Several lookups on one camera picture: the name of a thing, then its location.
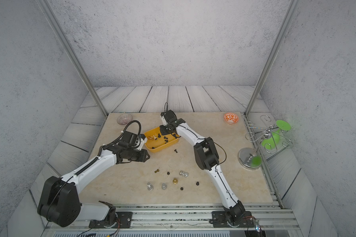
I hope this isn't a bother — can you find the green disc metal stand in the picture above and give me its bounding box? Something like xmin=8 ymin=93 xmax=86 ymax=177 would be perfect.
xmin=238 ymin=116 xmax=293 ymax=170

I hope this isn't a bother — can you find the orange patterned ceramic bowl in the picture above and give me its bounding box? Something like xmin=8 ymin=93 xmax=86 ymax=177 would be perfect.
xmin=223 ymin=113 xmax=239 ymax=125

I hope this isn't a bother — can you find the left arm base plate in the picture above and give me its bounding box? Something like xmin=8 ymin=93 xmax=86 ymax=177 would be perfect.
xmin=89 ymin=211 xmax=133 ymax=229

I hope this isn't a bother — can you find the metal wire rack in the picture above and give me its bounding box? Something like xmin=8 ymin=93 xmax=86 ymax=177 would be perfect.
xmin=245 ymin=115 xmax=293 ymax=155

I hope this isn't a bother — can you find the aluminium frame post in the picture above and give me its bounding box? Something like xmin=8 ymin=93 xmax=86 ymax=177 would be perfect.
xmin=244 ymin=0 xmax=301 ymax=117
xmin=37 ymin=0 xmax=109 ymax=119

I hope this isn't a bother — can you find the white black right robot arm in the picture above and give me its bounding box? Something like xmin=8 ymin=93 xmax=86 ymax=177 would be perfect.
xmin=160 ymin=110 xmax=246 ymax=227

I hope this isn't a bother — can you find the left aluminium frame post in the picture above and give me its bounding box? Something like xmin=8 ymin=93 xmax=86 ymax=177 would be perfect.
xmin=37 ymin=0 xmax=109 ymax=119

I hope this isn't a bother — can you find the purple patterned glass bowl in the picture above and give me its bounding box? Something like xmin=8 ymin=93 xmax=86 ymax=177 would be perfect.
xmin=117 ymin=113 xmax=133 ymax=125

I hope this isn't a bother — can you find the right aluminium frame post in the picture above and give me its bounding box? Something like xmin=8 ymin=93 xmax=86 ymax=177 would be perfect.
xmin=244 ymin=0 xmax=301 ymax=117

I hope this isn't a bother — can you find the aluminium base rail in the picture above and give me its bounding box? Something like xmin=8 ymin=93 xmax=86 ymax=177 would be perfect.
xmin=42 ymin=202 xmax=303 ymax=237

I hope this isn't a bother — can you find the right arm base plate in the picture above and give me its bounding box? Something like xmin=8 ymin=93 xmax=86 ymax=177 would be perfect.
xmin=209 ymin=211 xmax=255 ymax=228

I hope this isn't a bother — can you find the yellow plastic storage box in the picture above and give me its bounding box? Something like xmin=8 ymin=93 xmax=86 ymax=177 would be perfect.
xmin=144 ymin=127 xmax=180 ymax=153

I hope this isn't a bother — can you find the silver chess piece left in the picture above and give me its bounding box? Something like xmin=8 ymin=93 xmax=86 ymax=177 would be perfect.
xmin=147 ymin=183 xmax=154 ymax=191

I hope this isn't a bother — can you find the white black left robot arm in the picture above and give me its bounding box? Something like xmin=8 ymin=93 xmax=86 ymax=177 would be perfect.
xmin=37 ymin=131 xmax=150 ymax=229

